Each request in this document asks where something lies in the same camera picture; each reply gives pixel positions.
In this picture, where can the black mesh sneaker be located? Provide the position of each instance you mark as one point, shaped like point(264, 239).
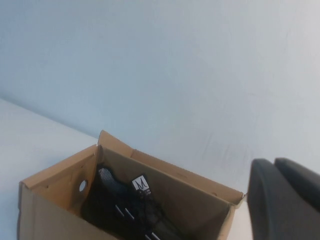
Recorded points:
point(107, 205)

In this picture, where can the brown cardboard shoe box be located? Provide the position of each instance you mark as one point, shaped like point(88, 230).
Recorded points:
point(195, 200)

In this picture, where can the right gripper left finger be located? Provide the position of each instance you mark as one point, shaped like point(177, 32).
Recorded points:
point(275, 207)

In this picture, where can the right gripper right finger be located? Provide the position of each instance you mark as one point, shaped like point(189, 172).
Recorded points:
point(302, 180)

